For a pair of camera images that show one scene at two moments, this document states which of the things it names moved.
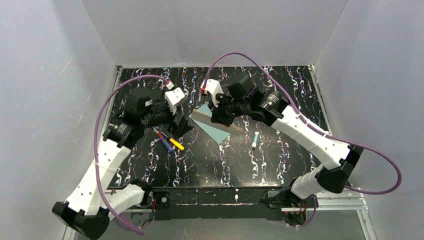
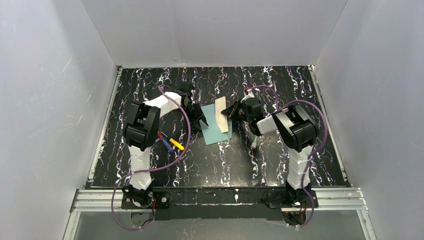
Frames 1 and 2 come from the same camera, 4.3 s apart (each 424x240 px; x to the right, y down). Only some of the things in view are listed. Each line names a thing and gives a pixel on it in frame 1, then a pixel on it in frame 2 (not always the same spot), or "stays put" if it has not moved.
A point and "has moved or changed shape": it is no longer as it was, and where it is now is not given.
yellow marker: [178, 146] stays put
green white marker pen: [255, 139] stays put
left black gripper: [174, 120] → [194, 108]
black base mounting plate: [236, 203] stays put
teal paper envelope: [218, 136] has moved or changed shape
